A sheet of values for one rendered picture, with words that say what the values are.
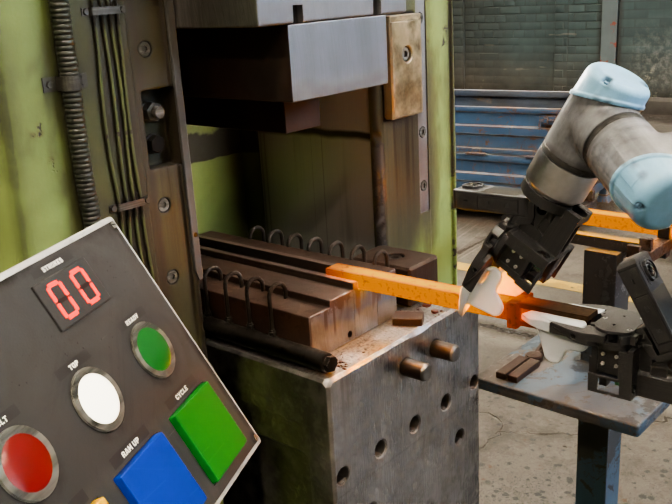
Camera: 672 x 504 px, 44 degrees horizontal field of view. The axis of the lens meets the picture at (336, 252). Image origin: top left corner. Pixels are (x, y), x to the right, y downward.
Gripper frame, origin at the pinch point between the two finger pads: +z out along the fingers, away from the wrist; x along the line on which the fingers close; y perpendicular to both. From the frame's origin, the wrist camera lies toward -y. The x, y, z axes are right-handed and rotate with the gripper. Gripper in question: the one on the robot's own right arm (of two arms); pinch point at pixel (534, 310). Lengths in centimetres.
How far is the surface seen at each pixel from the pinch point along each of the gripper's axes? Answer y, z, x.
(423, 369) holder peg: 12.8, 17.5, 0.4
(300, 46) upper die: -33.1, 27.1, -10.0
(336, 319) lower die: 4.8, 27.3, -6.5
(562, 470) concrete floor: 101, 50, 115
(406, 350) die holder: 11.3, 21.3, 1.7
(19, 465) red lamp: -9, 7, -65
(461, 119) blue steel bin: 40, 222, 338
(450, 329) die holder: 12.3, 21.3, 13.5
